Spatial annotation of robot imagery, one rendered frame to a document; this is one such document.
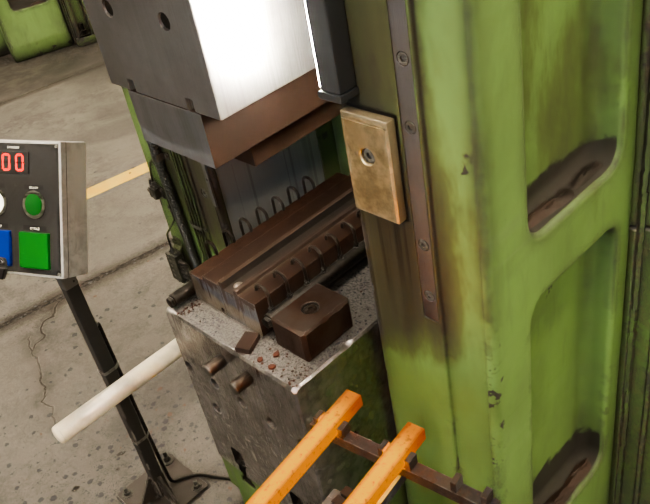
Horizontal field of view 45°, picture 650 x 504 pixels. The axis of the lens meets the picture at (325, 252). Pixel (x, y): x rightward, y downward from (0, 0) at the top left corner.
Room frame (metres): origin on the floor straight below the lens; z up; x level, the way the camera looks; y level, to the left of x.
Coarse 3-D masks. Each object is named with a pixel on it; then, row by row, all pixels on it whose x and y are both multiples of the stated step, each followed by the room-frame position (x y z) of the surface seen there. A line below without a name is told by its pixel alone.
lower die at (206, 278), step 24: (312, 192) 1.44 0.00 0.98; (336, 192) 1.41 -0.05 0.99; (288, 216) 1.37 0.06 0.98; (312, 216) 1.32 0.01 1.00; (336, 216) 1.30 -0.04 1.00; (360, 216) 1.30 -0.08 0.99; (240, 240) 1.32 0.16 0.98; (264, 240) 1.29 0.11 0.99; (312, 240) 1.25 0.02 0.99; (360, 240) 1.26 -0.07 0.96; (216, 264) 1.25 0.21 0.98; (240, 264) 1.22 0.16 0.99; (288, 264) 1.19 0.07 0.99; (312, 264) 1.18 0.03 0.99; (216, 288) 1.18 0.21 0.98; (240, 288) 1.13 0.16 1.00; (240, 312) 1.13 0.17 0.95; (264, 312) 1.10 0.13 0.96
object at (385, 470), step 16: (400, 432) 0.78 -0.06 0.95; (416, 432) 0.77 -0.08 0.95; (400, 448) 0.75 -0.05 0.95; (416, 448) 0.76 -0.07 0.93; (384, 464) 0.72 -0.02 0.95; (400, 464) 0.73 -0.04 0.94; (368, 480) 0.70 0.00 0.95; (384, 480) 0.70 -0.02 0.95; (352, 496) 0.68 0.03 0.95; (368, 496) 0.68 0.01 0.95
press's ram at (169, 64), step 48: (96, 0) 1.25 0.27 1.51; (144, 0) 1.14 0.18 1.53; (192, 0) 1.05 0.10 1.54; (240, 0) 1.10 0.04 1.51; (288, 0) 1.16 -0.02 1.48; (144, 48) 1.17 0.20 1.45; (192, 48) 1.07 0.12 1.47; (240, 48) 1.09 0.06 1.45; (288, 48) 1.14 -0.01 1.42; (192, 96) 1.09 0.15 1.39; (240, 96) 1.08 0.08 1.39
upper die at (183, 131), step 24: (312, 72) 1.23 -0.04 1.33; (144, 96) 1.21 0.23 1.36; (264, 96) 1.17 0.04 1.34; (288, 96) 1.20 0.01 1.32; (312, 96) 1.23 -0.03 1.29; (144, 120) 1.23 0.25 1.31; (168, 120) 1.17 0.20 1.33; (192, 120) 1.11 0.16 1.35; (216, 120) 1.11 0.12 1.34; (240, 120) 1.13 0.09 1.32; (264, 120) 1.16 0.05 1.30; (288, 120) 1.19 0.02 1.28; (168, 144) 1.18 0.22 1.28; (192, 144) 1.13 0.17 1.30; (216, 144) 1.10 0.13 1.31; (240, 144) 1.12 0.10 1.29; (216, 168) 1.09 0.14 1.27
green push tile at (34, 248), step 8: (24, 232) 1.42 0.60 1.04; (32, 232) 1.41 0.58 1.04; (24, 240) 1.41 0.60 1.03; (32, 240) 1.40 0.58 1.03; (40, 240) 1.39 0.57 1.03; (48, 240) 1.39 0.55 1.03; (24, 248) 1.40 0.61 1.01; (32, 248) 1.39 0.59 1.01; (40, 248) 1.38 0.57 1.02; (48, 248) 1.38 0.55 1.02; (24, 256) 1.39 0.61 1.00; (32, 256) 1.38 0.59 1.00; (40, 256) 1.38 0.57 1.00; (48, 256) 1.37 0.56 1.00; (24, 264) 1.39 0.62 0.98; (32, 264) 1.38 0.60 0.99; (40, 264) 1.37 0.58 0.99; (48, 264) 1.36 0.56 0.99
